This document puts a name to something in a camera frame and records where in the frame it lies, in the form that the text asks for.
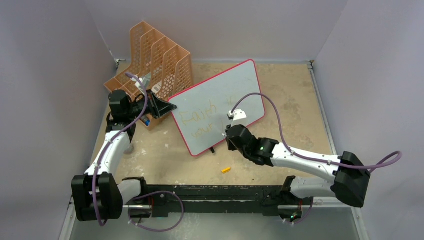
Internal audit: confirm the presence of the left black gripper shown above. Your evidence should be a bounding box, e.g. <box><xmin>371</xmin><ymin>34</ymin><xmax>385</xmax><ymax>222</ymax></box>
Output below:
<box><xmin>126</xmin><ymin>89</ymin><xmax>176</xmax><ymax>119</ymax></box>

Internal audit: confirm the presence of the yellow marker cap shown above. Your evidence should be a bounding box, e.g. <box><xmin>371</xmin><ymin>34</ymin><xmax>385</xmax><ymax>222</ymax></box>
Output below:
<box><xmin>221</xmin><ymin>167</ymin><xmax>231</xmax><ymax>174</ymax></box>

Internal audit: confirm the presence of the pink framed whiteboard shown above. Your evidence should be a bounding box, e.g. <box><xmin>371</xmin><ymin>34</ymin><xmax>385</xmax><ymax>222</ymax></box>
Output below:
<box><xmin>168</xmin><ymin>59</ymin><xmax>266</xmax><ymax>157</ymax></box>

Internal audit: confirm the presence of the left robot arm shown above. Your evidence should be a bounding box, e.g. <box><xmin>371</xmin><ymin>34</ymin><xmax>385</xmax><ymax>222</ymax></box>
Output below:
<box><xmin>71</xmin><ymin>89</ymin><xmax>177</xmax><ymax>226</ymax></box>

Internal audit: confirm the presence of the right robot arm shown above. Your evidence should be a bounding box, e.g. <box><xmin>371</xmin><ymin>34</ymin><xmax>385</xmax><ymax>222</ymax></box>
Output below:
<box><xmin>225</xmin><ymin>125</ymin><xmax>371</xmax><ymax>208</ymax></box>

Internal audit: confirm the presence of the clear plastic jar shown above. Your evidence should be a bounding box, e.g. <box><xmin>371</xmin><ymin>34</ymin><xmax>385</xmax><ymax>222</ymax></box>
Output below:
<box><xmin>140</xmin><ymin>115</ymin><xmax>151</xmax><ymax>126</ymax></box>

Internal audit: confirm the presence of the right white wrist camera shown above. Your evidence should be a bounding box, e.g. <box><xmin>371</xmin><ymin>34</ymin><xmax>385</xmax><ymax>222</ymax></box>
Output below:
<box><xmin>227</xmin><ymin>109</ymin><xmax>248</xmax><ymax>127</ymax></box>

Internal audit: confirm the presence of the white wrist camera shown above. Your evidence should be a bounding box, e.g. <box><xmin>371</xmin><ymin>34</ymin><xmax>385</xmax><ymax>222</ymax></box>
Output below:
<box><xmin>135</xmin><ymin>76</ymin><xmax>151</xmax><ymax>88</ymax></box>
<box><xmin>227</xmin><ymin>109</ymin><xmax>248</xmax><ymax>127</ymax></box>

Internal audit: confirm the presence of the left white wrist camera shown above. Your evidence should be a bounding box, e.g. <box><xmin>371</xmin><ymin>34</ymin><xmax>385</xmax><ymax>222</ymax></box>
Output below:
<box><xmin>135</xmin><ymin>76</ymin><xmax>151</xmax><ymax>88</ymax></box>

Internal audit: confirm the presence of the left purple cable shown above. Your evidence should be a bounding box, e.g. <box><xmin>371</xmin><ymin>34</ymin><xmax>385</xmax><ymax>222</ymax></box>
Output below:
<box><xmin>92</xmin><ymin>73</ymin><xmax>149</xmax><ymax>229</ymax></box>

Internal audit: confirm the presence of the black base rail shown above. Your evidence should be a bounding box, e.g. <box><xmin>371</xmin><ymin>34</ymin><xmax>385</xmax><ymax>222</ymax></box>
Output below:
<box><xmin>128</xmin><ymin>184</ymin><xmax>312</xmax><ymax>218</ymax></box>

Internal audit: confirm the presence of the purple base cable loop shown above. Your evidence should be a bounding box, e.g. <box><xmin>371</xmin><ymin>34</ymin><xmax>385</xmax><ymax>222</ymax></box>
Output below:
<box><xmin>127</xmin><ymin>191</ymin><xmax>185</xmax><ymax>233</ymax></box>

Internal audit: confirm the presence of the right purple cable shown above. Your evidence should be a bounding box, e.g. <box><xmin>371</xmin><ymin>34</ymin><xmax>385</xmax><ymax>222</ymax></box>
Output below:
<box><xmin>230</xmin><ymin>92</ymin><xmax>403</xmax><ymax>226</ymax></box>

